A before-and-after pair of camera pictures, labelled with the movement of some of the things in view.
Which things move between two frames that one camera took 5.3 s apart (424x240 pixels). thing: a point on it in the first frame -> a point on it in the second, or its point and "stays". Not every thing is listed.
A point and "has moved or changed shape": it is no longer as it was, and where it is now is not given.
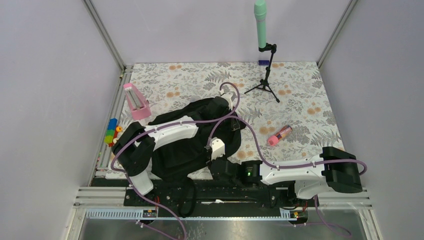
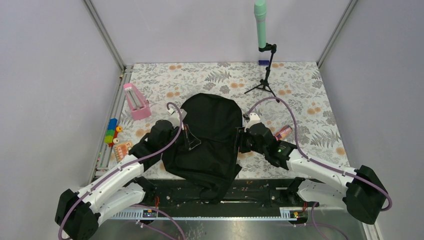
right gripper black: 223,158 -> 240,136
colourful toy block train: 112,130 stays
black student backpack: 189,157 has moved or changed shape
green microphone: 260,9 stays
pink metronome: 139,106 stays
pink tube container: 273,140 stays
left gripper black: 227,110 -> 174,129
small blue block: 263,62 stays
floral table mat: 282,109 stays
